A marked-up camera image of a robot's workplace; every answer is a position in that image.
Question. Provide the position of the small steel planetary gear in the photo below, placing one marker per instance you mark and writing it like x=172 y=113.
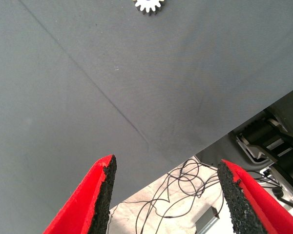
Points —
x=150 y=6

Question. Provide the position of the dark grey table cloth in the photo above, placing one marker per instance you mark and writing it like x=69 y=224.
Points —
x=112 y=73

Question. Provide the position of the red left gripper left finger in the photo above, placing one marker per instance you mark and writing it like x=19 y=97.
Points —
x=83 y=207

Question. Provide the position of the small grey metal box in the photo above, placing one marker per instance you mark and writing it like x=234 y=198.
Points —
x=206 y=220

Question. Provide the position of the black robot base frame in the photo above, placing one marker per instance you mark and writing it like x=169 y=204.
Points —
x=288 y=109

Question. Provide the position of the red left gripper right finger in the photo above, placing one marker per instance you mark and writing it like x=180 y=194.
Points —
x=249 y=209

